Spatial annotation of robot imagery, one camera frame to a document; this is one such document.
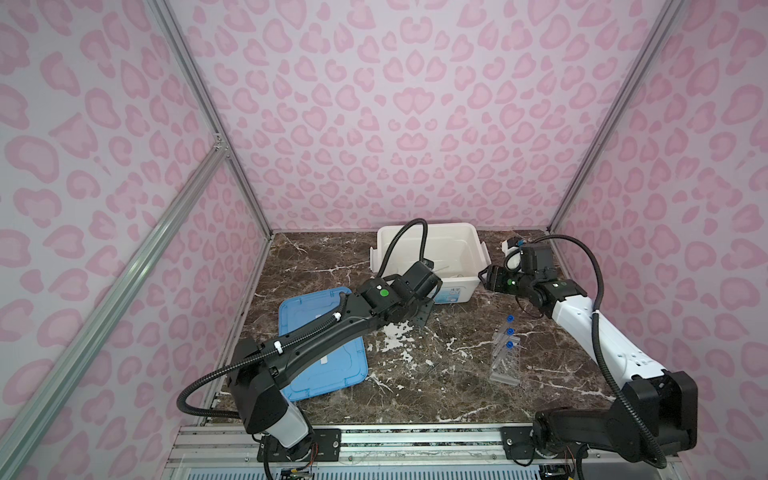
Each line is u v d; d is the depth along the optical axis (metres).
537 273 0.63
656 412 0.40
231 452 0.73
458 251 1.04
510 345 0.74
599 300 0.54
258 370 0.41
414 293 0.56
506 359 0.86
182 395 0.38
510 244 0.76
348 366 0.86
